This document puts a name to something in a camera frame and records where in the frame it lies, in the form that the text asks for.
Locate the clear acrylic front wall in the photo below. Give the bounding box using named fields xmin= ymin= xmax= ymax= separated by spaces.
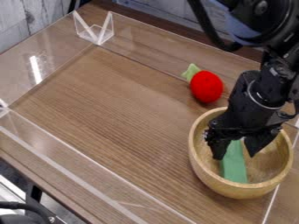
xmin=0 ymin=104 xmax=197 ymax=224

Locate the red plush strawberry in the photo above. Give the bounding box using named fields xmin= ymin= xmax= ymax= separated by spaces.
xmin=182 ymin=63 xmax=225 ymax=103

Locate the brown wooden bowl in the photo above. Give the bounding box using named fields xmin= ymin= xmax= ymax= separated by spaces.
xmin=189 ymin=107 xmax=295 ymax=200

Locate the green rectangular block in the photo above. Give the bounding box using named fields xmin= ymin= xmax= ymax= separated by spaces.
xmin=221 ymin=140 xmax=249 ymax=184

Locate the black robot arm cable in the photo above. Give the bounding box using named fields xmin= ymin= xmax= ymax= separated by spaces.
xmin=186 ymin=0 xmax=245 ymax=53

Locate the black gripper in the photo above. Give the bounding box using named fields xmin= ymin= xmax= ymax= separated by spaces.
xmin=206 ymin=70 xmax=291 ymax=160

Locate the clear acrylic corner bracket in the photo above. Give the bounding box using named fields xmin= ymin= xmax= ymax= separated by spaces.
xmin=73 ymin=11 xmax=115 ymax=46

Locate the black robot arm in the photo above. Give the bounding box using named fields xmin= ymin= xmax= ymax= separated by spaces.
xmin=206 ymin=0 xmax=299 ymax=160

